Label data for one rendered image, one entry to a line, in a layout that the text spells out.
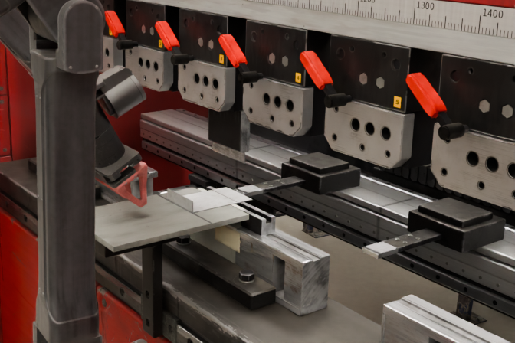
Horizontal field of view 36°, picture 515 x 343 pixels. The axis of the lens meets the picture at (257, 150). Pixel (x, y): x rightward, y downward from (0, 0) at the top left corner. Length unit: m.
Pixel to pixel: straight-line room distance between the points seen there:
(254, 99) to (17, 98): 1.00
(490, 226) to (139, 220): 0.58
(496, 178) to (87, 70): 0.48
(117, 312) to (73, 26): 0.93
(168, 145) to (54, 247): 1.25
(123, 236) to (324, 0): 0.49
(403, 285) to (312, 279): 2.28
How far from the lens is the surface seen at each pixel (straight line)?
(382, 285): 3.55
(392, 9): 1.05
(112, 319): 1.65
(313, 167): 1.56
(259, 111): 1.28
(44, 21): 0.79
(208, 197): 1.47
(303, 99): 1.19
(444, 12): 1.00
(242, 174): 1.83
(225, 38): 1.28
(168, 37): 1.43
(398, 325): 1.16
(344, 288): 3.50
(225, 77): 1.35
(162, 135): 2.11
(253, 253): 1.39
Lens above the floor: 1.48
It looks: 16 degrees down
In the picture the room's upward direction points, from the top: 2 degrees clockwise
